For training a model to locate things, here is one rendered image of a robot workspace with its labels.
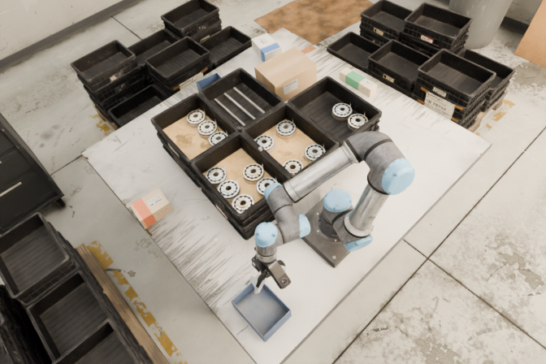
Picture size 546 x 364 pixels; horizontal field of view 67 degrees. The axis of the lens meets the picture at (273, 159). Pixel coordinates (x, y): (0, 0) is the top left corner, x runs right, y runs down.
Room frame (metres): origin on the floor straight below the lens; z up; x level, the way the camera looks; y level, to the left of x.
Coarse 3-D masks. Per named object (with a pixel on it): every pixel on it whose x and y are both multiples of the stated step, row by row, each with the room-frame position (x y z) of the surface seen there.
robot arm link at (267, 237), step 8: (264, 224) 0.70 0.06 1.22; (272, 224) 0.70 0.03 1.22; (256, 232) 0.68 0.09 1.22; (264, 232) 0.67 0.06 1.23; (272, 232) 0.67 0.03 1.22; (256, 240) 0.66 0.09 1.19; (264, 240) 0.64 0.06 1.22; (272, 240) 0.65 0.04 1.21; (280, 240) 0.66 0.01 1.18; (256, 248) 0.66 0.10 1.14; (264, 248) 0.64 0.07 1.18; (272, 248) 0.64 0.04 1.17; (264, 256) 0.64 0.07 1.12
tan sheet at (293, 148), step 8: (272, 128) 1.50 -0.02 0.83; (296, 128) 1.47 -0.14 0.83; (296, 136) 1.42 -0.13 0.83; (304, 136) 1.41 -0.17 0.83; (280, 144) 1.38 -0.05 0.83; (288, 144) 1.38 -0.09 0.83; (296, 144) 1.37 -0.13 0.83; (304, 144) 1.36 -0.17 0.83; (312, 144) 1.36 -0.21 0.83; (272, 152) 1.34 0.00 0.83; (280, 152) 1.33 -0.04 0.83; (288, 152) 1.32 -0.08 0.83; (296, 152) 1.32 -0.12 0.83; (304, 152) 1.31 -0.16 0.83; (280, 160) 1.28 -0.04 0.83; (304, 160) 1.26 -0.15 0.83
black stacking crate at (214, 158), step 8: (240, 136) 1.39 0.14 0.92; (232, 144) 1.37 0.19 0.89; (240, 144) 1.39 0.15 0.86; (248, 144) 1.34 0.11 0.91; (216, 152) 1.32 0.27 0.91; (224, 152) 1.34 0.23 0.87; (232, 152) 1.36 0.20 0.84; (248, 152) 1.35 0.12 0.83; (256, 152) 1.29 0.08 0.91; (200, 160) 1.27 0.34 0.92; (208, 160) 1.29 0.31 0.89; (216, 160) 1.31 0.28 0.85; (256, 160) 1.30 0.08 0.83; (264, 160) 1.23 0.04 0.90; (200, 168) 1.26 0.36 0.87; (208, 168) 1.28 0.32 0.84; (264, 168) 1.24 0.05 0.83; (272, 168) 1.18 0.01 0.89; (272, 176) 1.19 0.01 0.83; (280, 176) 1.14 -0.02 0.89; (216, 200) 1.10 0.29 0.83; (224, 208) 1.04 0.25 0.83; (264, 208) 1.00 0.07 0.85; (232, 216) 1.00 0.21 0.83; (248, 216) 0.96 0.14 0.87; (256, 216) 0.98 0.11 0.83; (240, 224) 0.95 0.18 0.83; (248, 224) 0.94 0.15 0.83
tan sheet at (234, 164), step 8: (240, 152) 1.36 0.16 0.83; (224, 160) 1.32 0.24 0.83; (232, 160) 1.32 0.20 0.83; (240, 160) 1.31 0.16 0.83; (248, 160) 1.30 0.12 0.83; (232, 168) 1.27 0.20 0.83; (240, 168) 1.26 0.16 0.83; (232, 176) 1.22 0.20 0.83; (240, 176) 1.21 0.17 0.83; (240, 184) 1.16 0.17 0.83; (248, 184) 1.16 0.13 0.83; (256, 184) 1.15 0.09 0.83; (240, 192) 1.12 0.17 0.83; (248, 192) 1.11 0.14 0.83; (256, 192) 1.11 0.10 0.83; (256, 200) 1.06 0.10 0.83
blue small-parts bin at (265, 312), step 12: (252, 288) 0.69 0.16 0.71; (264, 288) 0.69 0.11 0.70; (240, 300) 0.65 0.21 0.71; (252, 300) 0.65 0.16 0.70; (264, 300) 0.64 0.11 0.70; (276, 300) 0.63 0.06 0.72; (240, 312) 0.58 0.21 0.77; (252, 312) 0.60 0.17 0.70; (264, 312) 0.59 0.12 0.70; (276, 312) 0.58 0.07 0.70; (288, 312) 0.56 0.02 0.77; (252, 324) 0.53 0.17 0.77; (264, 324) 0.54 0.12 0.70; (276, 324) 0.52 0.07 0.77; (264, 336) 0.48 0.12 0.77
